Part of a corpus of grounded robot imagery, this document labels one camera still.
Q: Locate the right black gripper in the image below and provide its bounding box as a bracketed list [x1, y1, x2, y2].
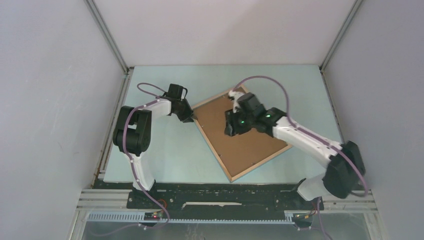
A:
[224, 108, 255, 138]

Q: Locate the brown backing board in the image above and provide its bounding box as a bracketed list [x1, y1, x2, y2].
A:
[194, 88, 289, 179]

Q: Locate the wooden picture frame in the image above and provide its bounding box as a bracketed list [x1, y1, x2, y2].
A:
[191, 84, 294, 183]

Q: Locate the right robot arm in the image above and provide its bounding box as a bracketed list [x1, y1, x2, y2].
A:
[224, 90, 366, 209]

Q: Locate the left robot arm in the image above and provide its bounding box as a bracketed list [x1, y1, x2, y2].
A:
[112, 82, 197, 208]

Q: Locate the aluminium mounting profile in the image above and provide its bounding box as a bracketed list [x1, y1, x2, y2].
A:
[67, 189, 378, 240]

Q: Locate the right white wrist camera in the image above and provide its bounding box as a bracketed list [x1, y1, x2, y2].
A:
[228, 90, 246, 113]

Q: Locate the right corner aluminium post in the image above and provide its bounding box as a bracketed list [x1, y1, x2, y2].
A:
[319, 0, 364, 74]

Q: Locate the corner aluminium post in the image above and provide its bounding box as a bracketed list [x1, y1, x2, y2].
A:
[84, 0, 130, 74]
[319, 0, 364, 74]

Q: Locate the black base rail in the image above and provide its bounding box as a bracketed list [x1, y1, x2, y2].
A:
[126, 183, 324, 221]

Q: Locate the left corner aluminium post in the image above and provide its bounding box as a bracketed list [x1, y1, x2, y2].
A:
[84, 0, 130, 74]

